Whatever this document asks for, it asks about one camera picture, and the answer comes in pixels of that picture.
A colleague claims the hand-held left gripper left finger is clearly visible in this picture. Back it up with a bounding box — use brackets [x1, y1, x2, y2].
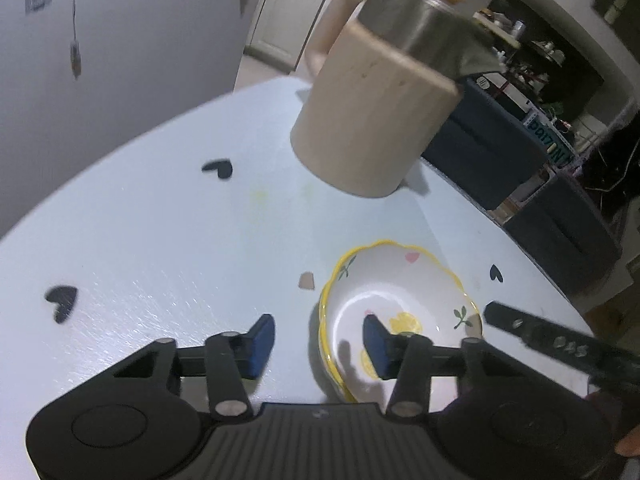
[107, 314, 276, 418]

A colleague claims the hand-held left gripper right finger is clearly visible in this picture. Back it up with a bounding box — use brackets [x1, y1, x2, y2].
[362, 314, 532, 418]

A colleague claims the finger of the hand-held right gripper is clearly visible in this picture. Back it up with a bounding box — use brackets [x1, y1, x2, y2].
[484, 301, 640, 394]

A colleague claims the floral ceramic bowl yellow rim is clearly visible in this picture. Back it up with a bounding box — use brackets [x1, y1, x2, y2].
[318, 240, 485, 404]

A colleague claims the person's right hand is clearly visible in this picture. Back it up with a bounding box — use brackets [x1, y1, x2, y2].
[614, 430, 640, 459]

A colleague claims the dark blue chair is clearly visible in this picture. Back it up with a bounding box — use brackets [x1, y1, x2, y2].
[504, 172, 632, 297]
[421, 80, 549, 211]

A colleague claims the teal sign plate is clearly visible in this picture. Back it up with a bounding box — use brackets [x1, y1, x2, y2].
[522, 112, 574, 169]

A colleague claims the beige kettle with steel top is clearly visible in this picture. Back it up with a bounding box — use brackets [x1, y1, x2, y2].
[291, 0, 506, 199]

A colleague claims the white storage shelf rack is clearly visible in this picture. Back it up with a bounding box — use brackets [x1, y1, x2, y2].
[472, 5, 531, 53]

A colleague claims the white lower kitchen cabinet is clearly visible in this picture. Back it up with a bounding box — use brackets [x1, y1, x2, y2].
[245, 0, 346, 74]

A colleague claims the hanging string wall ornament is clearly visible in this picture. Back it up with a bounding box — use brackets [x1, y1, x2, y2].
[67, 0, 84, 80]

